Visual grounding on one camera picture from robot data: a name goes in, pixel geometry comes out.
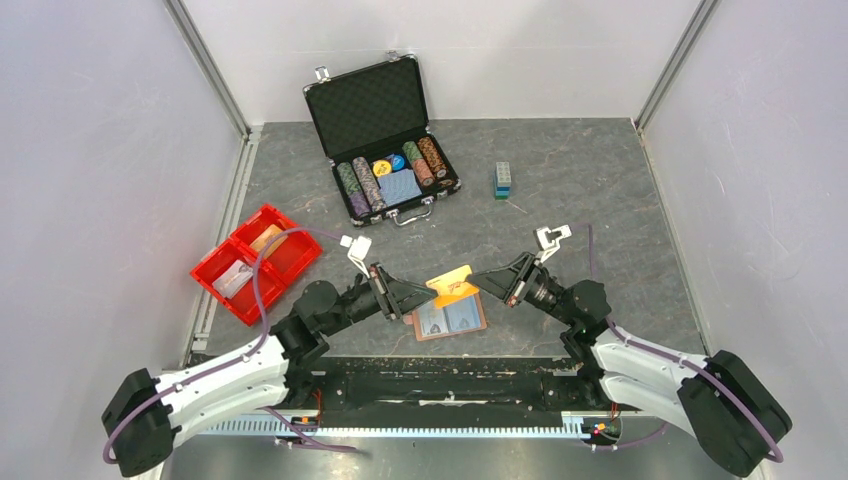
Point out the black poker chip case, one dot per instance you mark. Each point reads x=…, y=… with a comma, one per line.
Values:
x=371, y=112

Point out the pink grey chip stack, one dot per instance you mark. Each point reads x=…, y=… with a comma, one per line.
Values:
x=369, y=184

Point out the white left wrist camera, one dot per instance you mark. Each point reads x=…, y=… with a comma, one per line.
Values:
x=357, y=250

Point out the grey blue toy brick stack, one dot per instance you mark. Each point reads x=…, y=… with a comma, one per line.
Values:
x=502, y=180

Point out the right aluminium frame post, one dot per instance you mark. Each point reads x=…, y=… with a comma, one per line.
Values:
x=701, y=16

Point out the gold card in bin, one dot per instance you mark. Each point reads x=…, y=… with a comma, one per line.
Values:
x=270, y=239

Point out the blue playing card deck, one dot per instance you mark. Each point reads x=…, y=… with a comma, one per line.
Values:
x=398, y=187

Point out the red bin near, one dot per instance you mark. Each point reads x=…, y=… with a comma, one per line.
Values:
x=244, y=305

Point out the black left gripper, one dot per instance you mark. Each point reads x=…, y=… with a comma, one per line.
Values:
x=406, y=295

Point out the red bin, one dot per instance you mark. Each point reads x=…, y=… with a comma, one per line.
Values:
x=287, y=259
x=244, y=305

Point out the gold credit card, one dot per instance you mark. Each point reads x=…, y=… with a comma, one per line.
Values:
x=452, y=286

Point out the left aluminium frame post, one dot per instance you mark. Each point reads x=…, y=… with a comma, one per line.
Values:
x=202, y=55

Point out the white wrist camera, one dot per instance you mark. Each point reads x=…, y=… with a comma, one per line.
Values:
x=549, y=240
x=357, y=250

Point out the blue dealer chip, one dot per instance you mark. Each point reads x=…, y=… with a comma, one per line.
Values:
x=397, y=161

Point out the aluminium frame post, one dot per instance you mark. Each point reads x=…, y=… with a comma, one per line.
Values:
x=202, y=55
x=701, y=16

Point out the green red chip stack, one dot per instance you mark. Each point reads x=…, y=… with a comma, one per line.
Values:
x=418, y=164

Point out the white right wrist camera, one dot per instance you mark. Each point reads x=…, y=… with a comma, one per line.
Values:
x=549, y=240

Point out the silver VIP card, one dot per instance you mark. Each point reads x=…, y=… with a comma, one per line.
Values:
x=431, y=322

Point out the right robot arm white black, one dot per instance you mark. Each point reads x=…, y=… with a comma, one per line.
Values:
x=717, y=399

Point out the red bin far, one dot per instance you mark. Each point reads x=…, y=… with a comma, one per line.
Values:
x=287, y=259

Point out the yellow dealer chip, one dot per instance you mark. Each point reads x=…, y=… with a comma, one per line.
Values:
x=381, y=168

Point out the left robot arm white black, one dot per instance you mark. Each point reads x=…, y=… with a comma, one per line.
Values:
x=148, y=416

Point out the orange leather card holder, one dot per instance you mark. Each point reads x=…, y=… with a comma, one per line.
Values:
x=462, y=317

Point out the green purple chip stack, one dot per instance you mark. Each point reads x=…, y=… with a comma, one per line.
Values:
x=353, y=189

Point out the brown orange chip stack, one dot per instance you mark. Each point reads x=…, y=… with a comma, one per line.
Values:
x=432, y=157

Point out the white card in bin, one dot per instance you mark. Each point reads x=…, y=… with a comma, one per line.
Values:
x=233, y=279

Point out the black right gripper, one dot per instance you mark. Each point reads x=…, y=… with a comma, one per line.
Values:
x=511, y=282

